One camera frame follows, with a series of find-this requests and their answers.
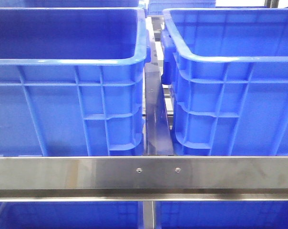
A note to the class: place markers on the steel rack front rail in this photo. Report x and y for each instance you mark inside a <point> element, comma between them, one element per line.
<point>143,178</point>

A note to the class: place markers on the blue crate lower right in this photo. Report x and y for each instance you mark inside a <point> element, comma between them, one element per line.
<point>223,214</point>

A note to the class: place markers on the steel rack centre divider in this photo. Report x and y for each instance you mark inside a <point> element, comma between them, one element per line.
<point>158,140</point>

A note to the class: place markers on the blue crate upper left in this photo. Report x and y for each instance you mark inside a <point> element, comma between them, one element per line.
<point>71,81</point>

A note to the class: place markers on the blue crate lower left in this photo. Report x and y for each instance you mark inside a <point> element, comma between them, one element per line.
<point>71,215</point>

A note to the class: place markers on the blue crate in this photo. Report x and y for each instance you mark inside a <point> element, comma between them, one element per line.
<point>228,72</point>
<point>156,7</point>
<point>223,214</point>
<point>71,215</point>
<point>72,3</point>
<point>71,81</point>

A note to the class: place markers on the blue crate upper right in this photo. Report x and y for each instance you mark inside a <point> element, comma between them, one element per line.
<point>228,72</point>

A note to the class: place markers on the blue crate rear left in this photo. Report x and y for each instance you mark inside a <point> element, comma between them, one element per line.
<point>72,3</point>

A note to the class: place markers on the blue crate rear right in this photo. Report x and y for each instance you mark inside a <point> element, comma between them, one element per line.
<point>156,7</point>

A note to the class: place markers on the steel rack lower post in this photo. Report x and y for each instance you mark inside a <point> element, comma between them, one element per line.
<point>149,215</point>

